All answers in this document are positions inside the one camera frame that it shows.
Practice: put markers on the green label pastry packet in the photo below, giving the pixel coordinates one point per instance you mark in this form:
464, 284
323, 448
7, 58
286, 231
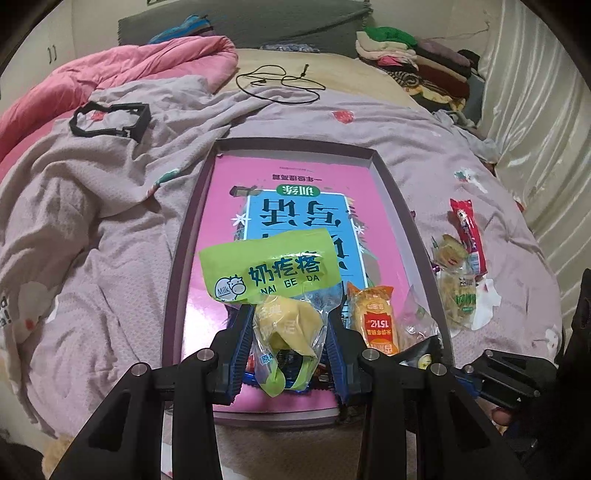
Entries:
457, 295

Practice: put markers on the lilac printed blanket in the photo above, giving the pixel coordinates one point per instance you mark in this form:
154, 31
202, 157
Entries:
115, 230

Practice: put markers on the grey patterned cloth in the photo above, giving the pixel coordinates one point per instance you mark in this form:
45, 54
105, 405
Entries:
288, 46

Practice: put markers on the pink book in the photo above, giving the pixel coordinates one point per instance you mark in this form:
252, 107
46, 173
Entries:
221, 221

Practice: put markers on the orange bread packet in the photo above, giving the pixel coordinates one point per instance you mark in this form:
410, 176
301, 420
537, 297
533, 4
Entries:
371, 318

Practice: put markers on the blue cookie packet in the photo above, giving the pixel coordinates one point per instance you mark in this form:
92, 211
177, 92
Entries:
293, 367

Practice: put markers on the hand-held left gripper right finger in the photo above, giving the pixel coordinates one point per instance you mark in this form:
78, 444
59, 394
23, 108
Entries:
339, 360

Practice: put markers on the green label milk candy packet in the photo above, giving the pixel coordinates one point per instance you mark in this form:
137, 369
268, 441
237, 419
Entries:
277, 267

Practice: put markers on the white grey cloth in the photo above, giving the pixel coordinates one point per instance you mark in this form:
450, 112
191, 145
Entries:
475, 136

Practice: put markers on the person's right hand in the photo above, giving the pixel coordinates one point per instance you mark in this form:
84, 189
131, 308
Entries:
502, 416

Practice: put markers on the pink quilt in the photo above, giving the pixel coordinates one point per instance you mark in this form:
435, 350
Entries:
115, 69

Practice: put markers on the shallow purple cardboard box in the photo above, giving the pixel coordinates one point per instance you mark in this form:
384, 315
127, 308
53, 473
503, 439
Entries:
295, 147

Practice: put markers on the clear candied haw packet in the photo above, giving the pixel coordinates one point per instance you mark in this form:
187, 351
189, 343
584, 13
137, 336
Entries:
418, 323

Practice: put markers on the blue knitted clothing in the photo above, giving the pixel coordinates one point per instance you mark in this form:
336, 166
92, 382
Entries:
189, 27

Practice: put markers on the white wardrobe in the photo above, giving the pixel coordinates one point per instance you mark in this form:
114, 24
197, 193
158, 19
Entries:
37, 50

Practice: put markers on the grey headboard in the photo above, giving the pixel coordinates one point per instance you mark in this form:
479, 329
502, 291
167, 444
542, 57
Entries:
277, 23

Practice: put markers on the beige bed sheet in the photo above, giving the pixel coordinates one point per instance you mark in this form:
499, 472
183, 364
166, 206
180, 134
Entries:
346, 78

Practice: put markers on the stack of folded clothes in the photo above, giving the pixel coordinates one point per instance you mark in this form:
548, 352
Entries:
415, 60

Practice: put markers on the cream satin curtain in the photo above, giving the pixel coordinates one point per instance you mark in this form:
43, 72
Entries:
545, 138

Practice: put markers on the red sausage packet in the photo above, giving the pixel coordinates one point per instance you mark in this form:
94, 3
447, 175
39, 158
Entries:
466, 226

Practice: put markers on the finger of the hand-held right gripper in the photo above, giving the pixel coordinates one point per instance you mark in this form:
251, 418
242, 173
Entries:
503, 376

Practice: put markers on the black plastic frame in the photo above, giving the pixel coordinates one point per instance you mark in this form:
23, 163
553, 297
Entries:
143, 120

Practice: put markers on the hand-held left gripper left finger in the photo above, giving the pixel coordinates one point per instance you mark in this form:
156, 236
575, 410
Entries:
240, 355

